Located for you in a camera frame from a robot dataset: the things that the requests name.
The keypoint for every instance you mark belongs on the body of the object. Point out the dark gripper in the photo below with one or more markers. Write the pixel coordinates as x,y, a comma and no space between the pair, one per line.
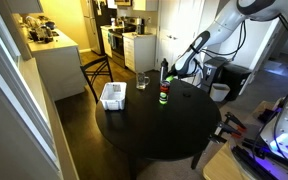
176,70

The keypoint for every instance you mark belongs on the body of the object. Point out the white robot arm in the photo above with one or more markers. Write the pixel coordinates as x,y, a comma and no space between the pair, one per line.
217,23

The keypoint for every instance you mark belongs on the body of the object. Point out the black cylindrical can container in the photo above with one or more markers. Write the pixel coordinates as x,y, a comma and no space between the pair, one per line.
164,92

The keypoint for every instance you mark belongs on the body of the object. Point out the dark metal bottle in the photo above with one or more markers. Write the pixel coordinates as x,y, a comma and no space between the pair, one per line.
164,68

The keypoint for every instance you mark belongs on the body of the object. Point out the clear glass mug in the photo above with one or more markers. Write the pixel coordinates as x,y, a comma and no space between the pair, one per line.
141,81

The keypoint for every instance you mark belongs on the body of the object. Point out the white base cabinet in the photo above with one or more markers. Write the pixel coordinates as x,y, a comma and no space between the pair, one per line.
139,53

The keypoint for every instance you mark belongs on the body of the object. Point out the grey tall trash can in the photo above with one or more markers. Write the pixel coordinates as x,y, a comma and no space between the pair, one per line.
214,71

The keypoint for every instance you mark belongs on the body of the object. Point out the white panel door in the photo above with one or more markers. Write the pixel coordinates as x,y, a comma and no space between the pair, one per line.
179,30

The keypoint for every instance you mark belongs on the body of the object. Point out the small white waste bin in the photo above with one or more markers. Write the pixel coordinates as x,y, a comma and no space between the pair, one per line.
219,92

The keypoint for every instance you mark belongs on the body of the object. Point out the white plastic bin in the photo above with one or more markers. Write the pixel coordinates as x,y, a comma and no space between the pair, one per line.
113,96

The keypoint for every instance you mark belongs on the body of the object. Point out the black kitchen stove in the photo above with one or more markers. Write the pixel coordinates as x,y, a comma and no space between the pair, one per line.
119,45

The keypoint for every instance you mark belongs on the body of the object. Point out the black trash bin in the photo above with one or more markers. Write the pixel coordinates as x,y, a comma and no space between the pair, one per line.
235,78

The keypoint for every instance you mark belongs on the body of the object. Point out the black orange clamp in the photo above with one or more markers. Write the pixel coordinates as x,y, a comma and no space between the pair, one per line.
234,120
226,129

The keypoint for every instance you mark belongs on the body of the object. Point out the black table leg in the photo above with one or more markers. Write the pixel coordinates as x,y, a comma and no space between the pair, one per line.
196,160

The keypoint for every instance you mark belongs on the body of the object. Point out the black refrigerator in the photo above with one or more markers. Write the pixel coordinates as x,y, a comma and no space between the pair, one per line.
95,23

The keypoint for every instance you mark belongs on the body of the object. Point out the wooden board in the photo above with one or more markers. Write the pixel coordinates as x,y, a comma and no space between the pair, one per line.
220,165

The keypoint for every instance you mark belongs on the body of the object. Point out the white kitchen island counter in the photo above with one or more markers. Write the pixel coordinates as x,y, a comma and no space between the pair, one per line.
57,60

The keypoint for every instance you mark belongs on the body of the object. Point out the dark countertop appliance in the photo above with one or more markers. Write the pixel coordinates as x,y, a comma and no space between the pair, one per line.
44,33

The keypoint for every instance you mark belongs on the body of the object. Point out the black metal rail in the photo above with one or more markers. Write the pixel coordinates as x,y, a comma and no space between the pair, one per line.
250,161

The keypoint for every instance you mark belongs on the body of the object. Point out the white window frame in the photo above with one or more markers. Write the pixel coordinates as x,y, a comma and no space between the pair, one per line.
14,83

